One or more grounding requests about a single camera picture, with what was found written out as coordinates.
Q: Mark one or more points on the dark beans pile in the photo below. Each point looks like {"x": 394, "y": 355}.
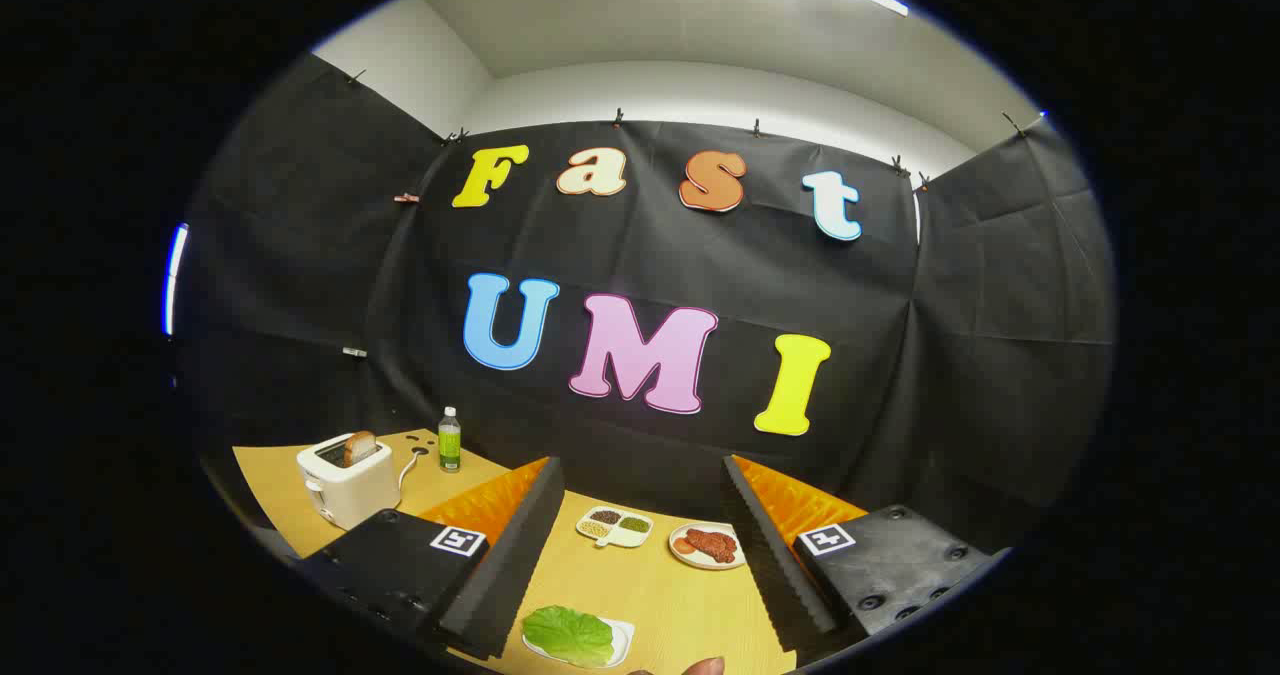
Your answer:
{"x": 606, "y": 517}

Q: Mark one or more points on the yellow beans pile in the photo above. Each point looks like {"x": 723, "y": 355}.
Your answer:
{"x": 595, "y": 529}

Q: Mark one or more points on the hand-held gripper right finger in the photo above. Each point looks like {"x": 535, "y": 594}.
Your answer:
{"x": 775, "y": 555}

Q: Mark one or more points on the bread slice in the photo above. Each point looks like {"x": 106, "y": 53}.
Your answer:
{"x": 360, "y": 448}

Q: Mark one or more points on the brown meat steak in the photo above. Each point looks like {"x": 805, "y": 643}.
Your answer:
{"x": 712, "y": 543}

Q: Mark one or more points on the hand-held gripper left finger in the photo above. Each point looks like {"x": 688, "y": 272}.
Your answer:
{"x": 510, "y": 555}

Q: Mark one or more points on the black backdrop cloth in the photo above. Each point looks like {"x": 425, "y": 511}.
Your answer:
{"x": 640, "y": 255}

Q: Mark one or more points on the green beans pile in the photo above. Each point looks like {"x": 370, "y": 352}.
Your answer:
{"x": 635, "y": 524}

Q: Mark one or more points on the white round plate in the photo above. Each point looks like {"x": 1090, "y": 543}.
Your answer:
{"x": 692, "y": 559}

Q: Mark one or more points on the green drink bottle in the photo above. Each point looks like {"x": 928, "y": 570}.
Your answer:
{"x": 450, "y": 445}

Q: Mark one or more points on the white divided dish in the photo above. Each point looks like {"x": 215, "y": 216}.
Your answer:
{"x": 612, "y": 541}

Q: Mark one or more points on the white toaster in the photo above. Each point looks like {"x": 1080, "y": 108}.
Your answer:
{"x": 350, "y": 490}

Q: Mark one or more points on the green lettuce leaf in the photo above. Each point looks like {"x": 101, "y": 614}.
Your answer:
{"x": 568, "y": 635}

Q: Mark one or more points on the white square plate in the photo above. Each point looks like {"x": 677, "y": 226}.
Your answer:
{"x": 622, "y": 640}

